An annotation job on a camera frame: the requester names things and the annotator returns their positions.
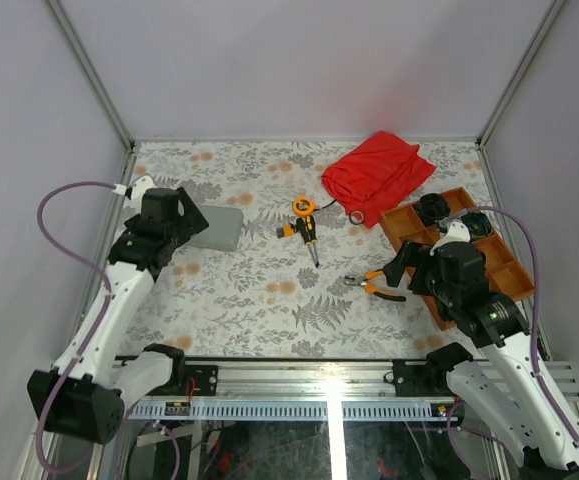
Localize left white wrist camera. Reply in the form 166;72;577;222
113;175;155;202

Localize orange tape measure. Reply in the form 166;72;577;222
292;195;317;218

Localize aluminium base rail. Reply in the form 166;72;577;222
111;355;579;422

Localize black tape roll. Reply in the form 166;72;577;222
348;210;365;226

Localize black yellow screwdriver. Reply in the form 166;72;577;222
296;215;320;268

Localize wooden compartment tray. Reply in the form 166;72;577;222
380;188;534;338

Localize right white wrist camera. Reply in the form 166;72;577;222
430;220;471;256

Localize orange handled pliers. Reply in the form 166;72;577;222
344;270;406;302

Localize black spinning top upper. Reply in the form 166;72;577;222
414;193;451;227

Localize grey plastic tool case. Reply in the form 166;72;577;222
188;205;244;252

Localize red folded cloth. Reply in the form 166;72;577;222
321;131;435;228

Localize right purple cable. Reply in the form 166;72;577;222
446;205;579;480

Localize hex key set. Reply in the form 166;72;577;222
276;223;297;238

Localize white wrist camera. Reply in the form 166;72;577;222
430;220;471;256
113;175;155;202

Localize green black spinning top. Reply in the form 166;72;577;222
461;212;494;242

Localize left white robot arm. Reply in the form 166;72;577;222
27;186;209;445

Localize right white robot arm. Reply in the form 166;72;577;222
386;240;579;479

